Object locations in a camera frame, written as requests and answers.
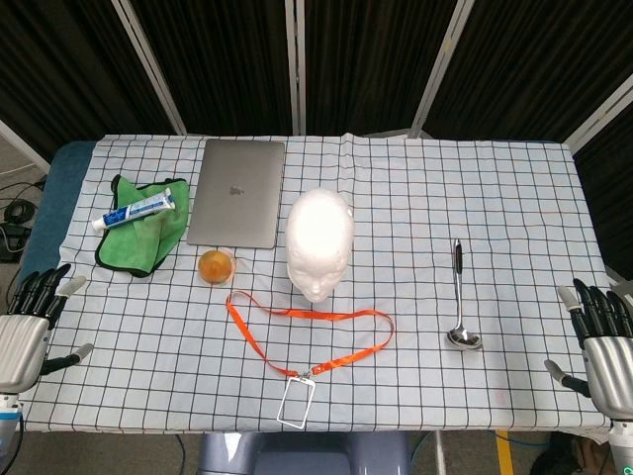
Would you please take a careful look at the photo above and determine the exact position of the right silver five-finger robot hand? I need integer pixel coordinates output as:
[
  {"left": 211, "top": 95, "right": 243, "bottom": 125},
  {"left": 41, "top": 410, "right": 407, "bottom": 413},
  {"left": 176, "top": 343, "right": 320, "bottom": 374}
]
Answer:
[{"left": 543, "top": 278, "right": 633, "bottom": 425}]

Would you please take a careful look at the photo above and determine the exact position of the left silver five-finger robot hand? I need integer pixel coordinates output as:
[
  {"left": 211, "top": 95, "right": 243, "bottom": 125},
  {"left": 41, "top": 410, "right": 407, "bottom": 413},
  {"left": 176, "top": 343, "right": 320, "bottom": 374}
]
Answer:
[{"left": 0, "top": 263, "right": 95, "bottom": 395}]

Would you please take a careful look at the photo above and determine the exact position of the clear badge holder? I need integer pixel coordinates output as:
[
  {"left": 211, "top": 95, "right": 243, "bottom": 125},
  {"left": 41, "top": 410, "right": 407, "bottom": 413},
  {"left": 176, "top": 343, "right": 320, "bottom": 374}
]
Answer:
[{"left": 276, "top": 371, "right": 317, "bottom": 428}]

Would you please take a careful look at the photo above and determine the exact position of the orange lanyard strap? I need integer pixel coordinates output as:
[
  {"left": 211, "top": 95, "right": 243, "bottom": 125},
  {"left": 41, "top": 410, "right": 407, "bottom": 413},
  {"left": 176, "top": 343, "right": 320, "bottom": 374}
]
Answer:
[{"left": 226, "top": 290, "right": 396, "bottom": 380}]

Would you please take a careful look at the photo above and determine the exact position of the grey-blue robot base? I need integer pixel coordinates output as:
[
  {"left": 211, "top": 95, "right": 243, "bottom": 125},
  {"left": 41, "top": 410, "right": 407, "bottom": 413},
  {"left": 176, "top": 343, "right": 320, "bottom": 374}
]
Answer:
[{"left": 197, "top": 430, "right": 412, "bottom": 475}]

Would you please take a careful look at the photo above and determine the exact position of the white foam mannequin head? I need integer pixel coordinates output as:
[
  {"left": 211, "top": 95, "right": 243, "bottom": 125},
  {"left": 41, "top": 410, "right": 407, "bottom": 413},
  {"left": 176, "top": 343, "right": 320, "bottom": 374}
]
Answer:
[{"left": 285, "top": 187, "right": 357, "bottom": 304}]

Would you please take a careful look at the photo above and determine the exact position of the black power adapter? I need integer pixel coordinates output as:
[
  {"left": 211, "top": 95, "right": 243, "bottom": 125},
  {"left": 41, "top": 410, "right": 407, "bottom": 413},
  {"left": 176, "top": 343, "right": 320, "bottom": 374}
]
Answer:
[{"left": 0, "top": 222, "right": 32, "bottom": 263}]

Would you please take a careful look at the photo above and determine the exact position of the blue padded table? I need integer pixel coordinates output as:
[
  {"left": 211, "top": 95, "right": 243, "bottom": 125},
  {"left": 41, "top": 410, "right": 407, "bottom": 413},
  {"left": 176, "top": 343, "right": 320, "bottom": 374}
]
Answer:
[{"left": 17, "top": 140, "right": 100, "bottom": 298}]

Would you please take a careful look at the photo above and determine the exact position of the green microfibre cloth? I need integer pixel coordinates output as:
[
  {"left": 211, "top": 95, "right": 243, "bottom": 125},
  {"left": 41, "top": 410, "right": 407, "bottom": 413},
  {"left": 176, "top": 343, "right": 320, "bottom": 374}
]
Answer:
[{"left": 94, "top": 173, "right": 192, "bottom": 278}]

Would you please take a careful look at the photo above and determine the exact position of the black pleated screen panel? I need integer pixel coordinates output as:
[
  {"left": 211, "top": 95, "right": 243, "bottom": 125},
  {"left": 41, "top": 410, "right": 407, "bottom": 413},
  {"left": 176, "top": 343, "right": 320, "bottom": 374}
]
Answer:
[
  {"left": 573, "top": 98, "right": 633, "bottom": 268},
  {"left": 301, "top": 0, "right": 461, "bottom": 138},
  {"left": 123, "top": 0, "right": 298, "bottom": 136},
  {"left": 0, "top": 0, "right": 174, "bottom": 159},
  {"left": 424, "top": 0, "right": 633, "bottom": 143}
]

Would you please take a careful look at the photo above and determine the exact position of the white blue toothpaste tube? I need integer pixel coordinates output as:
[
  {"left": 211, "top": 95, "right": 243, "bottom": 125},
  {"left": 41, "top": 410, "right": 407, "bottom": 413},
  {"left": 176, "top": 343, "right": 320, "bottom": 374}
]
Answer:
[{"left": 91, "top": 187, "right": 175, "bottom": 233}]

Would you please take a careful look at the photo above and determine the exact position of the white table leg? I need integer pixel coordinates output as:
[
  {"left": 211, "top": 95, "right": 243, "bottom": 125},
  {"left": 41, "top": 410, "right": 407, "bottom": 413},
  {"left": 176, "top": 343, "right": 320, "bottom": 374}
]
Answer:
[{"left": 433, "top": 429, "right": 448, "bottom": 475}]

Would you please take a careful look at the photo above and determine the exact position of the clear cup with orange jelly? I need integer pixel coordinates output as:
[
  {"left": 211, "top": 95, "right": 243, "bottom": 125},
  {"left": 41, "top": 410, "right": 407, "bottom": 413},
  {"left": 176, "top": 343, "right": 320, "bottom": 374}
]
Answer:
[{"left": 197, "top": 248, "right": 237, "bottom": 287}]

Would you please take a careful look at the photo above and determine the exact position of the white black checked tablecloth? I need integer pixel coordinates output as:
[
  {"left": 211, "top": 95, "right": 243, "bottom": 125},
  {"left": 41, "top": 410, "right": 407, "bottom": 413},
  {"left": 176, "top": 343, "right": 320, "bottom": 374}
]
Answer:
[{"left": 22, "top": 132, "right": 612, "bottom": 435}]

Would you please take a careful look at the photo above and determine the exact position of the grey closed laptop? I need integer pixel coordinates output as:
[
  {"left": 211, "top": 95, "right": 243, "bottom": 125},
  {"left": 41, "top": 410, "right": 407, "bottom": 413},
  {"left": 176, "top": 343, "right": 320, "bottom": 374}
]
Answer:
[{"left": 186, "top": 138, "right": 287, "bottom": 250}]

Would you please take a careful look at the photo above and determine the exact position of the black coiled floor cable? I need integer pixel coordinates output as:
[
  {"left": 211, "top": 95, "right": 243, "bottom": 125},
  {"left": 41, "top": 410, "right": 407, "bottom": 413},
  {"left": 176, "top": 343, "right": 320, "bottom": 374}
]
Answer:
[{"left": 0, "top": 182, "right": 48, "bottom": 224}]

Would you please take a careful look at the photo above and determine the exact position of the metal ladle black handle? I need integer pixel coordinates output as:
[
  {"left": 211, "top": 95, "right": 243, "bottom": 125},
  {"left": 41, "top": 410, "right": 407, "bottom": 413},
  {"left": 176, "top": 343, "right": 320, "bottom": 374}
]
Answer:
[{"left": 446, "top": 238, "right": 485, "bottom": 351}]

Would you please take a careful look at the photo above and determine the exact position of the white screen frame post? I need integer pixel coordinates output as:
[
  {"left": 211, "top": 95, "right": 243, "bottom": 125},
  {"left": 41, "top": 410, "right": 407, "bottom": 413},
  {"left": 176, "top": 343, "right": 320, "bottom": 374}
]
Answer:
[
  {"left": 284, "top": 0, "right": 307, "bottom": 136},
  {"left": 408, "top": 0, "right": 477, "bottom": 140},
  {"left": 111, "top": 0, "right": 188, "bottom": 136},
  {"left": 567, "top": 73, "right": 633, "bottom": 154},
  {"left": 0, "top": 118, "right": 51, "bottom": 172}
]

